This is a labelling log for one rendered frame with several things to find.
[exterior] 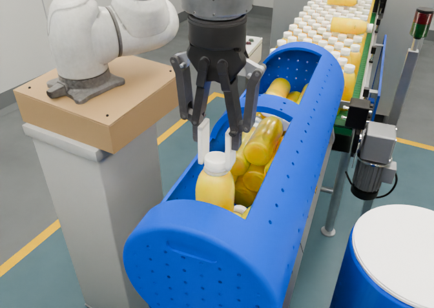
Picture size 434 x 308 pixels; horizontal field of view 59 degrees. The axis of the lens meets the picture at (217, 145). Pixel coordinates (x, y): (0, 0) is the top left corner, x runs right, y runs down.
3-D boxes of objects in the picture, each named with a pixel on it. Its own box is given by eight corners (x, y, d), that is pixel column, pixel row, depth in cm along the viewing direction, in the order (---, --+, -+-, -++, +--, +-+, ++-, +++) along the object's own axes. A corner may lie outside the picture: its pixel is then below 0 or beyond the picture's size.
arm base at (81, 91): (33, 90, 121) (28, 74, 118) (92, 66, 135) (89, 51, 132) (68, 111, 112) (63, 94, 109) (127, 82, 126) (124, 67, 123)
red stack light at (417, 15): (413, 23, 147) (415, 13, 144) (412, 19, 152) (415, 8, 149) (431, 25, 145) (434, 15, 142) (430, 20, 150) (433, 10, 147)
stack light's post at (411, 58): (352, 241, 215) (407, 51, 153) (353, 236, 219) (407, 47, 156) (360, 243, 214) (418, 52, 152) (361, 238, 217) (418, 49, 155)
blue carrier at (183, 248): (132, 313, 77) (107, 207, 61) (258, 112, 144) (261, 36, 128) (272, 366, 68) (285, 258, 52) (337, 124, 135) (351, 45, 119)
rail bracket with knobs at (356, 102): (338, 128, 143) (343, 104, 137) (341, 119, 149) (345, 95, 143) (366, 134, 140) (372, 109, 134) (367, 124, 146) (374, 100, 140)
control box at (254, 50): (224, 73, 160) (224, 49, 154) (239, 56, 175) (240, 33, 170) (247, 77, 157) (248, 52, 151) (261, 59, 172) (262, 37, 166)
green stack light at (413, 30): (409, 36, 149) (413, 24, 147) (409, 31, 154) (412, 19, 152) (427, 38, 147) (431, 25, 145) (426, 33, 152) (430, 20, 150)
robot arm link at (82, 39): (50, 64, 124) (31, -7, 110) (106, 51, 131) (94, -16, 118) (63, 85, 113) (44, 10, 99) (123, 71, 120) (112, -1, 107)
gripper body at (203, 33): (173, 15, 47) (177, 85, 52) (239, 24, 44) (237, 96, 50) (198, 0, 53) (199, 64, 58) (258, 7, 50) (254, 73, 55)
